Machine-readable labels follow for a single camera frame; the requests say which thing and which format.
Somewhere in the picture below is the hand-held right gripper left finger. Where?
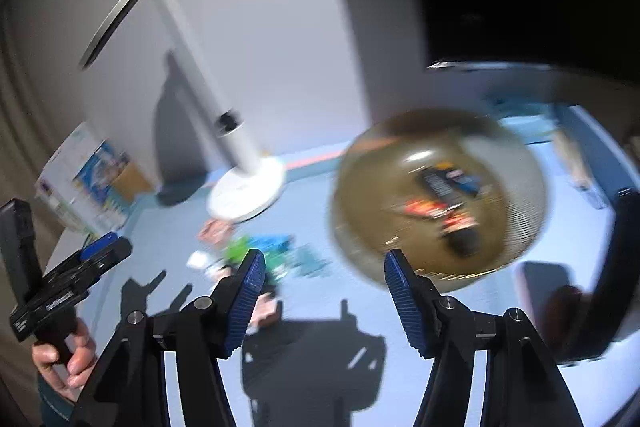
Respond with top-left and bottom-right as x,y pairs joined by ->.
70,248 -> 267,427

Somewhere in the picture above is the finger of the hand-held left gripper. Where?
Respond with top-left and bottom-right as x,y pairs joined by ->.
75,232 -> 133,279

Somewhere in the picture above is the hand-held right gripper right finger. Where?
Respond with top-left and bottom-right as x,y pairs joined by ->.
384,248 -> 583,427

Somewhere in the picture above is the pink card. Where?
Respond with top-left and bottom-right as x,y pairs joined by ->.
200,221 -> 234,246

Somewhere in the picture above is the amber ribbed glass bowl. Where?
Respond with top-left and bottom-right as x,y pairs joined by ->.
327,108 -> 551,293

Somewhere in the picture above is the person's left forearm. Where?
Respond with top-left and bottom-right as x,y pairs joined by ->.
37,379 -> 76,427

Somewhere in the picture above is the person's left hand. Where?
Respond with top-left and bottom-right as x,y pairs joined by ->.
31,317 -> 98,404

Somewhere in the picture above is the green plastic toy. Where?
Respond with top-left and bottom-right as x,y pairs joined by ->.
222,236 -> 252,262

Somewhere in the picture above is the blue lighter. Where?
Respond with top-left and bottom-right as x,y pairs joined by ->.
250,234 -> 294,254

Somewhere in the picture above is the brown cardboard box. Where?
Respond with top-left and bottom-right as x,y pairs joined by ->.
114,161 -> 154,208

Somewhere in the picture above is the teal plastic toy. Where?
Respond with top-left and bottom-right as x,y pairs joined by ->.
291,247 -> 332,279

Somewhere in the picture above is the blue foam mat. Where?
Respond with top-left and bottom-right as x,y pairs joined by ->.
45,104 -> 632,427

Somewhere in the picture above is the black round object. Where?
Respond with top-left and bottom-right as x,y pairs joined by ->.
440,221 -> 482,258

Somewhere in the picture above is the white desk lamp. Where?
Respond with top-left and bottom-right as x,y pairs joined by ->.
77,0 -> 287,224

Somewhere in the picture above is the black rectangular box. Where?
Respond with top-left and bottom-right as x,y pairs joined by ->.
417,163 -> 482,204

